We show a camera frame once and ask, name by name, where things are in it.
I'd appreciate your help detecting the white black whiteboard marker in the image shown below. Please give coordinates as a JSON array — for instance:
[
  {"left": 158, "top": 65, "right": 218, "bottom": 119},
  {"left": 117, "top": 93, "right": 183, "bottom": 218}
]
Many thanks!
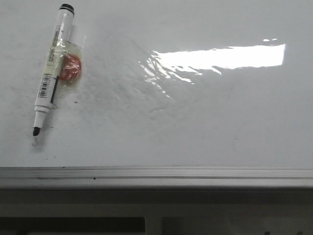
[{"left": 33, "top": 3, "right": 82, "bottom": 136}]

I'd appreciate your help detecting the white whiteboard with aluminium frame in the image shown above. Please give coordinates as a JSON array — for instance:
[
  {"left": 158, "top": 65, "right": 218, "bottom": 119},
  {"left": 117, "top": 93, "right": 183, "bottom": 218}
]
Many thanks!
[{"left": 0, "top": 0, "right": 313, "bottom": 190}]

